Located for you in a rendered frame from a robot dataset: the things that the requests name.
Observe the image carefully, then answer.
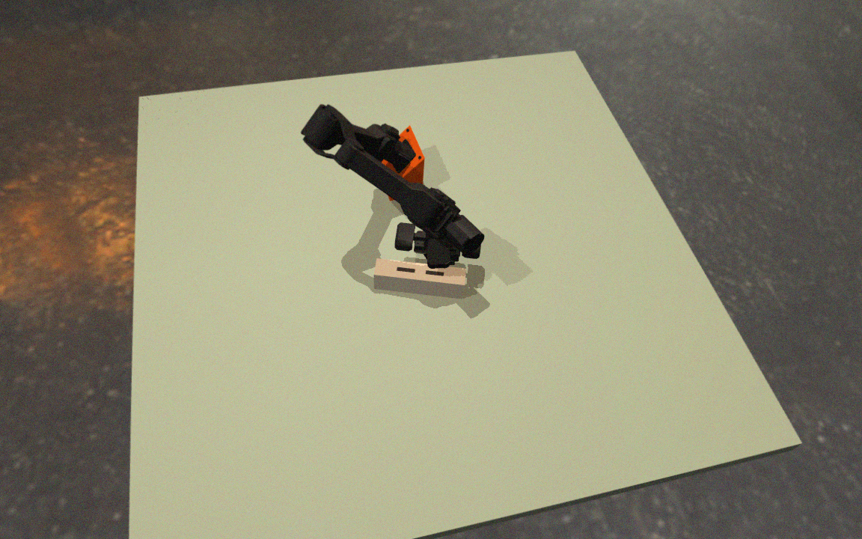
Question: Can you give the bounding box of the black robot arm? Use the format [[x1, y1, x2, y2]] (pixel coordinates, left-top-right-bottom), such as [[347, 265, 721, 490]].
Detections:
[[300, 105, 484, 269]]

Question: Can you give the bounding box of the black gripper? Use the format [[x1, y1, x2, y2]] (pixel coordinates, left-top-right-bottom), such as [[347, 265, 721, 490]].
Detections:
[[395, 222, 481, 259]]

